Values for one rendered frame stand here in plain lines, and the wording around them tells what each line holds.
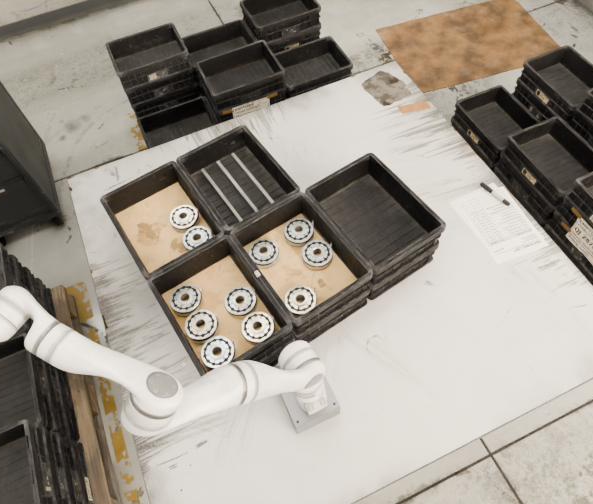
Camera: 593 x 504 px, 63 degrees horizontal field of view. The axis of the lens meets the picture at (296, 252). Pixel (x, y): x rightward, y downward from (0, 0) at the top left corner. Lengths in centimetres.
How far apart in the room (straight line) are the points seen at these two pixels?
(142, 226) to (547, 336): 144
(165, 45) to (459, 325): 230
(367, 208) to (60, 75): 287
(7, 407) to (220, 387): 138
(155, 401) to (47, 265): 217
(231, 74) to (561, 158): 176
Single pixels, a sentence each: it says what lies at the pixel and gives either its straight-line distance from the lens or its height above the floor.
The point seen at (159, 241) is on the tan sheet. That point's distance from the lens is 179.
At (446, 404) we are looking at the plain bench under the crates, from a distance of 165.
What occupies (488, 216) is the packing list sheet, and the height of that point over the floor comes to 70.
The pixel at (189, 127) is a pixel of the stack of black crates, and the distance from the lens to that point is 294.
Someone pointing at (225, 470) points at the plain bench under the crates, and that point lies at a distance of 160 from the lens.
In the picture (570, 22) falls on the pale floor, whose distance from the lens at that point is 433.
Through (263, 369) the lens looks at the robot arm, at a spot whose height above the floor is 122.
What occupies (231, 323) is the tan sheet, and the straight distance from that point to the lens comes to 158.
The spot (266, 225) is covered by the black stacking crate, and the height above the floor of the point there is 87.
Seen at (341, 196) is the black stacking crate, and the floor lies 83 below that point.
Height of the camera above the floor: 226
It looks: 59 degrees down
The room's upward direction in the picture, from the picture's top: 6 degrees counter-clockwise
